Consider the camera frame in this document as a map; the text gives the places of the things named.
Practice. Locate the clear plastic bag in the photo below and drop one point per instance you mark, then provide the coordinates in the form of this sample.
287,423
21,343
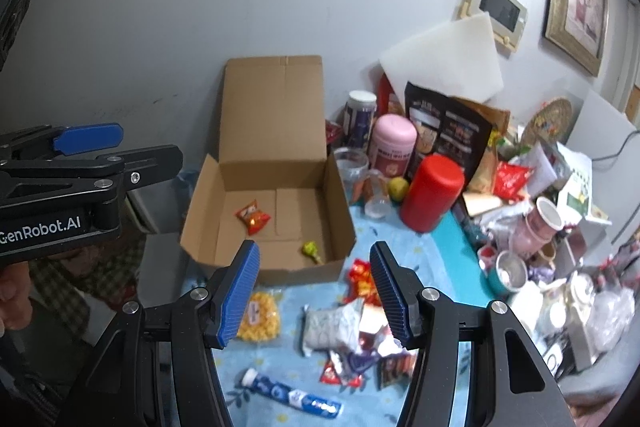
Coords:
612,319

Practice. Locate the pink canister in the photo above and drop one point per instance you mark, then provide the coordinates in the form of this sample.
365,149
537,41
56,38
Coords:
392,147

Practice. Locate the white foam board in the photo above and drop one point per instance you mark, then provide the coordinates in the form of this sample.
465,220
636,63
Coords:
445,57

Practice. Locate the blue white tablet tube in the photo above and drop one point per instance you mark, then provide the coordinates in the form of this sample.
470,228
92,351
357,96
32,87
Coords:
280,392

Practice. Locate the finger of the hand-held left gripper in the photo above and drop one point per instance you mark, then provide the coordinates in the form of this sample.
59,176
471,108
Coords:
150,162
90,138

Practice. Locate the wall intercom panel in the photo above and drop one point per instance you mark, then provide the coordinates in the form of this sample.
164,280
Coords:
497,7

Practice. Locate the pink ceramic cup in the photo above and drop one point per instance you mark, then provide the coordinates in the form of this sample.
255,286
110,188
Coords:
542,227

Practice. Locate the brown cardboard box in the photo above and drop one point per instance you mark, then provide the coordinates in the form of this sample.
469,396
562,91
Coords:
272,107

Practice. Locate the beige paper box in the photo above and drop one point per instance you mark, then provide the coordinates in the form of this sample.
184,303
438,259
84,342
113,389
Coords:
482,204

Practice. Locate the dark jar white lid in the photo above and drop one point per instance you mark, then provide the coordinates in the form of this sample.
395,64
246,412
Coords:
359,122

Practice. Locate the yellow snack bag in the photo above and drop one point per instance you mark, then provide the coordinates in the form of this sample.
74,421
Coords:
262,317

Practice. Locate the orange brown snack bag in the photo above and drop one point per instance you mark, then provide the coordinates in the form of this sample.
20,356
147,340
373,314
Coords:
495,122

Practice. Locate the blue floral tablecloth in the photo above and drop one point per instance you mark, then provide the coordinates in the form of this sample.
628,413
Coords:
295,357

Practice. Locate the white snack packet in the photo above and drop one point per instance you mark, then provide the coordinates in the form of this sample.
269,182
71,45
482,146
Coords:
325,327

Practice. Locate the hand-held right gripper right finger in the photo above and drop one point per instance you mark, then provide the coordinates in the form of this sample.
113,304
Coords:
391,294

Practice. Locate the person's left hand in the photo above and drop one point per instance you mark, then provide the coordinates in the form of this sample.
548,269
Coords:
12,297

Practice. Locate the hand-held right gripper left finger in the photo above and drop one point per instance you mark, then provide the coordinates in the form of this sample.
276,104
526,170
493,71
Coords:
239,294

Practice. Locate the yellow green fruit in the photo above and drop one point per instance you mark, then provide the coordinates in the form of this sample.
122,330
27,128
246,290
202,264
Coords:
398,189

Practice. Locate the white ceramic cup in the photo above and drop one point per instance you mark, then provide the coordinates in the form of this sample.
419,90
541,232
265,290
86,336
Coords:
527,307

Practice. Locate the grey box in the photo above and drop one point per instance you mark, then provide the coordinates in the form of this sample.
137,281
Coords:
160,227

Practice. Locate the red carton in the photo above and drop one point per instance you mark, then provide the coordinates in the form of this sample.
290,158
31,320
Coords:
384,97

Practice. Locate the clear plastic bottle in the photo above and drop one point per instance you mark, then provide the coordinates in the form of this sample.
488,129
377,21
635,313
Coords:
377,204

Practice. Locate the woven round plate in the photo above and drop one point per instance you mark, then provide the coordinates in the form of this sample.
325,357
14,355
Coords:
547,119

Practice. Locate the clear glass jar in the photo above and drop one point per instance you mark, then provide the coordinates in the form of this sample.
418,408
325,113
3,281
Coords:
350,167

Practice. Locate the green wrapped candy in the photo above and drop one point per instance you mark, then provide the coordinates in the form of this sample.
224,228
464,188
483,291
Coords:
310,248

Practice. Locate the black snack bag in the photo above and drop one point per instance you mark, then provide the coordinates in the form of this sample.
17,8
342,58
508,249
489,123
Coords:
450,127

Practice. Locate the small red packet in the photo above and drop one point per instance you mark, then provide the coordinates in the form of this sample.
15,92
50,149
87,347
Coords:
332,372

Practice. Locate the red orange snack packet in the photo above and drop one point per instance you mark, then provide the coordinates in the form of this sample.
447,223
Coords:
252,218

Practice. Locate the red yellow candy packet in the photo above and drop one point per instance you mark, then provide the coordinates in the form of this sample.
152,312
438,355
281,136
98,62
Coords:
362,284

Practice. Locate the red canister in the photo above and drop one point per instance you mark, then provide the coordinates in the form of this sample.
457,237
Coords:
430,192

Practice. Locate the dark plaid cloth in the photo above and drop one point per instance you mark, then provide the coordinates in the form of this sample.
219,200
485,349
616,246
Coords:
75,292

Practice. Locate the teal metal cup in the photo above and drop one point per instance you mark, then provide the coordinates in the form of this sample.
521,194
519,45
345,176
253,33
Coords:
507,274

